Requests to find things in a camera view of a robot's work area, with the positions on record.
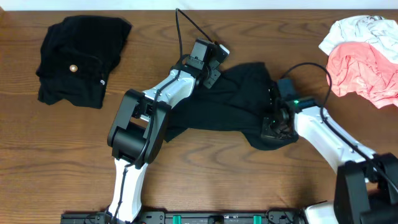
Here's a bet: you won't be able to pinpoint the folded black pants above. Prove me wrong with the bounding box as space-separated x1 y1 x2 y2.
36 16 132 109

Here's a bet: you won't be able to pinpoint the black t-shirt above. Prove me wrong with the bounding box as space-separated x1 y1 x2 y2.
165 62 299 151

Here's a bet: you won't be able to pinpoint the white printed t-shirt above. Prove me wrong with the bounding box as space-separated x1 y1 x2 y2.
318 15 397 63

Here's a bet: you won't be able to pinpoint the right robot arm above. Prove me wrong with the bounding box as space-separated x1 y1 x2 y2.
261 80 397 223

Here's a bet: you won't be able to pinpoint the black cable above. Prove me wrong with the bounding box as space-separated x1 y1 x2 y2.
279 62 398 195
110 7 218 223

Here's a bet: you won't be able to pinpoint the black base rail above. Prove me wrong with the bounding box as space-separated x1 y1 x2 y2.
60 210 307 224

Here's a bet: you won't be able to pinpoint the right black cable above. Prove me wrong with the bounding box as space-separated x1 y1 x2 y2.
279 62 398 195

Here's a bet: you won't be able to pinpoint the left black cable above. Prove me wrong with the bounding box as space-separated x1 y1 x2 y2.
110 7 218 223

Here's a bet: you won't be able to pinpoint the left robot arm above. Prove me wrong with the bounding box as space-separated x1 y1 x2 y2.
106 57 221 223

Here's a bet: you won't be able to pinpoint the coral pink t-shirt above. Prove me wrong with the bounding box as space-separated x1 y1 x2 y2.
326 42 397 109

